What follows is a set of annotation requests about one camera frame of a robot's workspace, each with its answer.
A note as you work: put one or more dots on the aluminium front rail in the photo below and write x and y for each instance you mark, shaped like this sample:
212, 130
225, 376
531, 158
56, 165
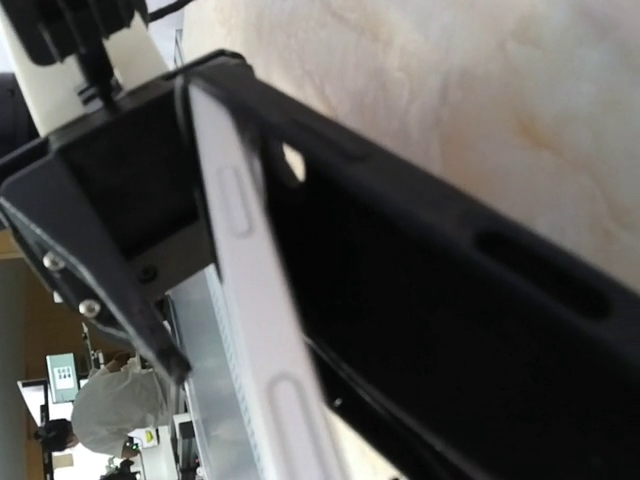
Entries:
197, 306

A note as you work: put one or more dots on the dark phone case underneath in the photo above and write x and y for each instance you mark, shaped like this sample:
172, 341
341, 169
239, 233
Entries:
509, 356

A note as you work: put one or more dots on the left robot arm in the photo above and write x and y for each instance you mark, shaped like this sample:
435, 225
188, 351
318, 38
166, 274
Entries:
10, 115

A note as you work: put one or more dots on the person in white coat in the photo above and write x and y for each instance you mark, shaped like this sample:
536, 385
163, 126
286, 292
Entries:
117, 399

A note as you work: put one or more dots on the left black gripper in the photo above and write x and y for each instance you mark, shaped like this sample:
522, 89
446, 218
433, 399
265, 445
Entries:
106, 211

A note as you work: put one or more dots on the black phone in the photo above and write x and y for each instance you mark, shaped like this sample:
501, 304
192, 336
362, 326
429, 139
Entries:
277, 387

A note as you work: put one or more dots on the background monitor screen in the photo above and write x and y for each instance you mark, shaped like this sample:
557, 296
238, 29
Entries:
62, 377

